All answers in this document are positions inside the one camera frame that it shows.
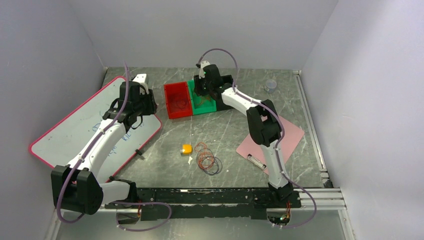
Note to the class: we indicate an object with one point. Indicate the small clear jar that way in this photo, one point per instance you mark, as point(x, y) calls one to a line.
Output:
point(270, 86)

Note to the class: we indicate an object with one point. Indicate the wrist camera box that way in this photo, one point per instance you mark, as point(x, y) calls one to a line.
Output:
point(143, 80)
point(201, 65)

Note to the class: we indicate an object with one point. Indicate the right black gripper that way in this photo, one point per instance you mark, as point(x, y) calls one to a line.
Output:
point(197, 82)

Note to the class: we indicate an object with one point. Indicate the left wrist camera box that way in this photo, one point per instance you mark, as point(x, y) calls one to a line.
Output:
point(143, 80)

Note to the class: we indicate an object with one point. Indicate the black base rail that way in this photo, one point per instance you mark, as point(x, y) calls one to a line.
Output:
point(199, 203)

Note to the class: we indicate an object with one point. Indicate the pink clipboard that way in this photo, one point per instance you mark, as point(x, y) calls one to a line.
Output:
point(293, 135)

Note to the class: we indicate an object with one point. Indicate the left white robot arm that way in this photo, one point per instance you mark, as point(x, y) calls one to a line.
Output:
point(75, 186)

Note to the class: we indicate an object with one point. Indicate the pink framed whiteboard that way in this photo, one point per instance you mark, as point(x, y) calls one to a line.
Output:
point(67, 138)

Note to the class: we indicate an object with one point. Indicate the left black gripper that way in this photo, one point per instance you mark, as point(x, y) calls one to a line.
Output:
point(152, 106)

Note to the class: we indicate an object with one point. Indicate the red plastic bin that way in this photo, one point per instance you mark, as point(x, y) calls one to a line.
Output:
point(177, 99)

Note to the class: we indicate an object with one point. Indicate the yellow cube block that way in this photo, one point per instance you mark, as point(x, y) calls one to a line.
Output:
point(186, 149)

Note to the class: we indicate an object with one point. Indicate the black plastic bin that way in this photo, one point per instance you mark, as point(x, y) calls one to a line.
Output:
point(227, 80)

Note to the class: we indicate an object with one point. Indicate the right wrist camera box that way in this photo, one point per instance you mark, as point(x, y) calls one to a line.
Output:
point(201, 65)

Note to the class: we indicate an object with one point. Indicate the green plastic bin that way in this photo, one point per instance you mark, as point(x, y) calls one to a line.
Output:
point(200, 104)

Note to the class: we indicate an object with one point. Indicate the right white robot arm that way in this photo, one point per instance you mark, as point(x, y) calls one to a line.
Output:
point(265, 127)

